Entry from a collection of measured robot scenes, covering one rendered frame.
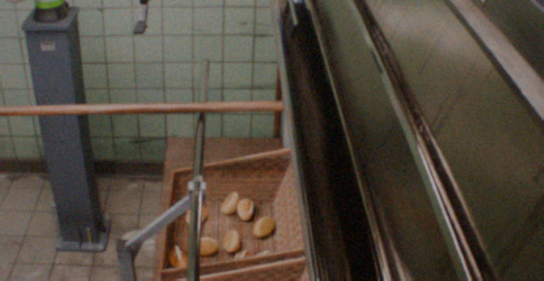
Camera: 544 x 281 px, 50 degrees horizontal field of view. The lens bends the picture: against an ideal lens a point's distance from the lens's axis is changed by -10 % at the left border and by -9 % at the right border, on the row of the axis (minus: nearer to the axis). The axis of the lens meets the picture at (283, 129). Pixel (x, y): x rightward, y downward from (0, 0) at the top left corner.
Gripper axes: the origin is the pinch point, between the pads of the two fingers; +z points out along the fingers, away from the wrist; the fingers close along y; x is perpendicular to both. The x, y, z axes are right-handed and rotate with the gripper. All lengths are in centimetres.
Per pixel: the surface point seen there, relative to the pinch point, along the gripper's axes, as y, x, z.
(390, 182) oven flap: -3, -53, 86
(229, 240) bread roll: 84, -27, 5
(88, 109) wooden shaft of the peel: 28.8, 16.1, 7.6
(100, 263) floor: 149, 35, -47
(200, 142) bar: 31.2, -18.9, 22.1
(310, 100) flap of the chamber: 8, -46, 39
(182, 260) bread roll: 85, -11, 14
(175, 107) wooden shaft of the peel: 28.6, -11.0, 7.4
